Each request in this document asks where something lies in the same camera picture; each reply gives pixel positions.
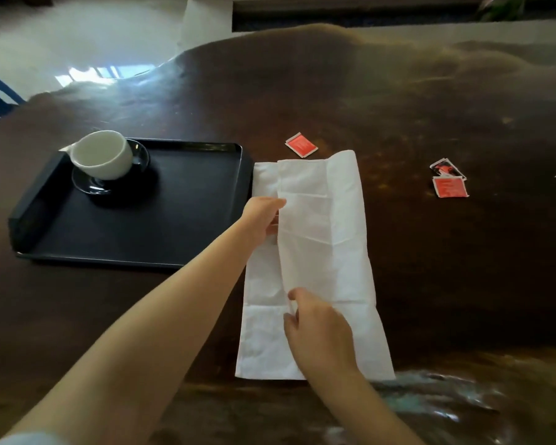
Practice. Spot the person's right thumb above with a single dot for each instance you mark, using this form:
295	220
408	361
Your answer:
302	295

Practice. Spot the green plant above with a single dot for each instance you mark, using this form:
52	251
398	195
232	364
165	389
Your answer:
502	6

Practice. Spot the white paper napkin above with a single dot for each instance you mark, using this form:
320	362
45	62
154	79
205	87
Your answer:
326	254

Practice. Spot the red sachet packet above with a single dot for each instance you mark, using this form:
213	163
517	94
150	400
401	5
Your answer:
301	145
450	187

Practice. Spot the person's left forearm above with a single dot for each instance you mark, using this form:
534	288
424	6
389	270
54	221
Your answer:
125	361

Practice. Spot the black rectangular tray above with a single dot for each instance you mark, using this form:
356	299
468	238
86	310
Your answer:
167	213

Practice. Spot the black glossy saucer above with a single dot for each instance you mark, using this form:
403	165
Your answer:
120	180

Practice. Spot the person's left thumb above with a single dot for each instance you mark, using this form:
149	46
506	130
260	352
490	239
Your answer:
272	203

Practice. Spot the person's left hand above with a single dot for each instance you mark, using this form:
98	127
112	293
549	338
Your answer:
258	217

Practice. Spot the white ceramic cup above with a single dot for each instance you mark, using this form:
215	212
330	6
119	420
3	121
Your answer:
103	154

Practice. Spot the person's right forearm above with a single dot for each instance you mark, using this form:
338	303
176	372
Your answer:
361	410

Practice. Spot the person's right hand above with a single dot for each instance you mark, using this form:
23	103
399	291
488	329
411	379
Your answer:
322	336

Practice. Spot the torn red black sachet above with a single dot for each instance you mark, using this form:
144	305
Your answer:
446	168

